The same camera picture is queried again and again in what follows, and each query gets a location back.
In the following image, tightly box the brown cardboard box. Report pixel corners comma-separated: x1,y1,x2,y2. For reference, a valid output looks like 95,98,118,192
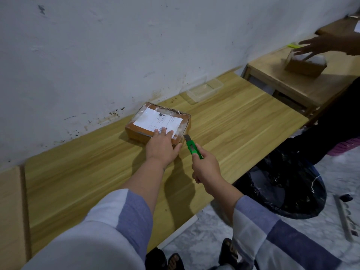
284,50,330,79

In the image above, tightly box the white shipping label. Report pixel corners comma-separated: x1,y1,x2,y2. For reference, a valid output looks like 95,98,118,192
133,107,182,135

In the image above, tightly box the person's right hand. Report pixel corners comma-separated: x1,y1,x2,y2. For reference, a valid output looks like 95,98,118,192
191,143,223,195

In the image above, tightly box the person's right forearm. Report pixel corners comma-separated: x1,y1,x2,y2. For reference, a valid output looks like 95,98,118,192
202,179,360,270

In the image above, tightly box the small wooden table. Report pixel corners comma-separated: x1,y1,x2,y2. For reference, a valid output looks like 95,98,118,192
243,48,360,117

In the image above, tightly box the green utility knife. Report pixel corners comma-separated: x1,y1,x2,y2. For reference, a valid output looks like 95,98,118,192
184,134,204,160

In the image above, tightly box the pink plastic basket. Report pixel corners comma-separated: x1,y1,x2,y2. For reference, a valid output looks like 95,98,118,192
327,137,360,158

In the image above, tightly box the taped brown cardboard parcel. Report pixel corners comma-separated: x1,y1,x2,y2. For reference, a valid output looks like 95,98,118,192
124,102,192,147

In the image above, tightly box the clear plastic container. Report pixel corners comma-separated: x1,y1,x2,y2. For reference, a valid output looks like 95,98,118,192
186,77,225,102

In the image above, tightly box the black trash bag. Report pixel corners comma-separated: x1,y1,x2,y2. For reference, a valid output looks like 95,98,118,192
233,156,327,220

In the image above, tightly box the black sandal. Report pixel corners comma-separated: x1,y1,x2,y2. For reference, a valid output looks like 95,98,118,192
218,238,240,268
167,253,185,270

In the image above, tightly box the white power strip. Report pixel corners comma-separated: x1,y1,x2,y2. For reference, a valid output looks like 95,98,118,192
333,194,360,242

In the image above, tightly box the dark wooden table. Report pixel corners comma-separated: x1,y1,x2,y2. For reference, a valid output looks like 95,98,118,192
315,16,360,37

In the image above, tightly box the person's left hand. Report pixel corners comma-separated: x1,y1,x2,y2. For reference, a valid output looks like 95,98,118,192
145,128,183,169

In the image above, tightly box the person's left forearm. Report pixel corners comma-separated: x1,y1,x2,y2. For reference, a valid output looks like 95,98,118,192
22,159,170,270

